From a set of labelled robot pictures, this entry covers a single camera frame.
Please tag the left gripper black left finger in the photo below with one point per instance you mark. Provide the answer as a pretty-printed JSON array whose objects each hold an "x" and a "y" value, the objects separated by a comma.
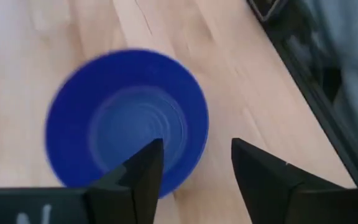
[{"x": 120, "y": 202}]

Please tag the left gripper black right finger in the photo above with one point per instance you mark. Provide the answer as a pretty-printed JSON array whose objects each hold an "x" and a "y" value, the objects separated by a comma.
[{"x": 275, "y": 193}]

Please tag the blue plastic bowl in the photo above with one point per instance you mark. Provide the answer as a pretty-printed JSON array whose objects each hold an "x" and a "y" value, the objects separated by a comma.
[{"x": 82, "y": 109}]

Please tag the black table frame rail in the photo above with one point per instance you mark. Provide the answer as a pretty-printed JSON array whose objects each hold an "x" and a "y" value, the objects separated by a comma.
[{"x": 317, "y": 77}]

